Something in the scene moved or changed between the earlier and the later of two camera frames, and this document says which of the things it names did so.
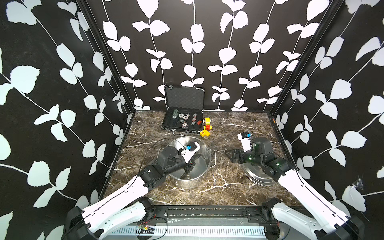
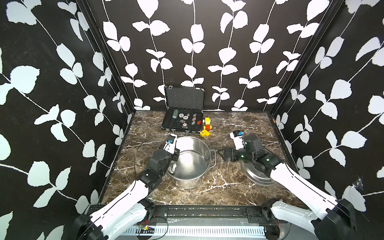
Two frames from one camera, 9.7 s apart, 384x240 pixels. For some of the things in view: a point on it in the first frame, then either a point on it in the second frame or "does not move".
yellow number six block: (204, 133) does not move
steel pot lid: (257, 174) does not move
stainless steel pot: (207, 159) does not move
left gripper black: (191, 162) -> (175, 155)
